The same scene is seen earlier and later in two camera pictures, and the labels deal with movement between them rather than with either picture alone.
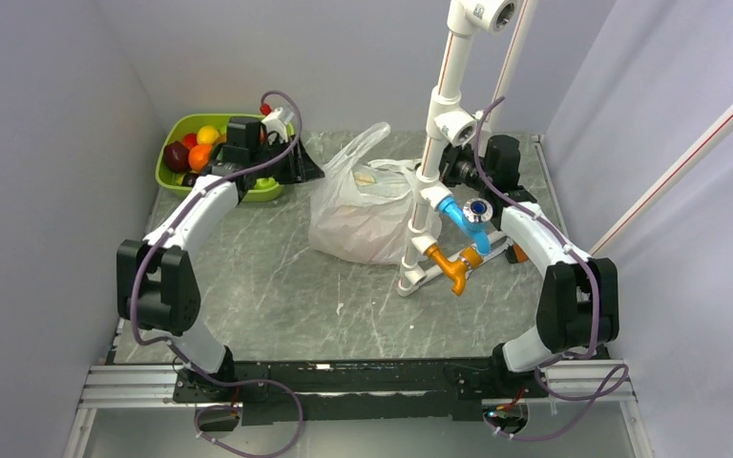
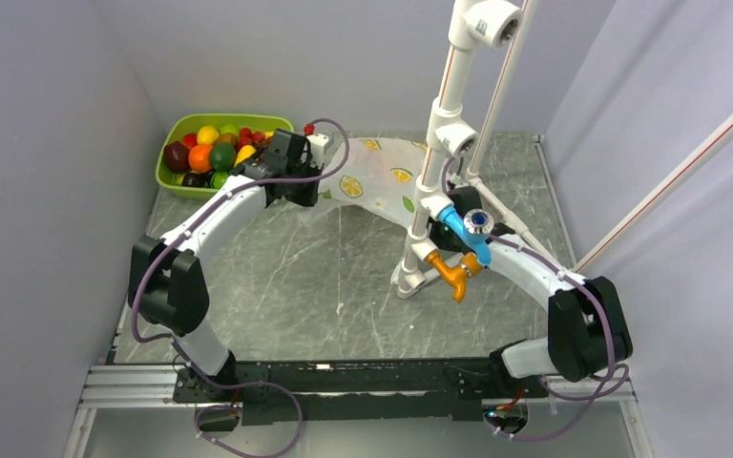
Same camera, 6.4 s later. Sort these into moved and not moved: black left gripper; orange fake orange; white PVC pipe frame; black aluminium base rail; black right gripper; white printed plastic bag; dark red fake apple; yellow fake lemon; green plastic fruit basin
Moved: black left gripper; black right gripper; white printed plastic bag
Not moved: white PVC pipe frame; yellow fake lemon; black aluminium base rail; green plastic fruit basin; orange fake orange; dark red fake apple
